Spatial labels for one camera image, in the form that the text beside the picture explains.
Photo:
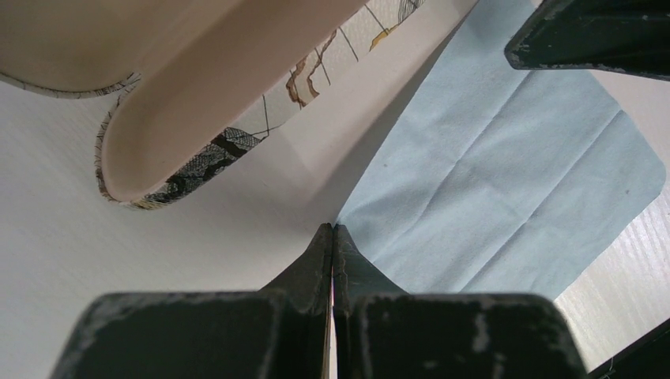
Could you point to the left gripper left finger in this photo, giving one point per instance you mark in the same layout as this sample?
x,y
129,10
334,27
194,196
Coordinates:
x,y
278,331

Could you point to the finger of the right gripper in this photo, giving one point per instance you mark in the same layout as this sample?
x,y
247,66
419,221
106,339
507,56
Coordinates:
x,y
629,37

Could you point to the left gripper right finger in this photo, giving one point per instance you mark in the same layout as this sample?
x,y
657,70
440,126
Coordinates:
x,y
384,332

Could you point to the light blue cloth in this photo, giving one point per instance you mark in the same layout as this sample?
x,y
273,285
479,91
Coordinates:
x,y
500,180

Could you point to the patterned glasses case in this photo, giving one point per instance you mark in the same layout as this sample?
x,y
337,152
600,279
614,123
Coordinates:
x,y
197,84

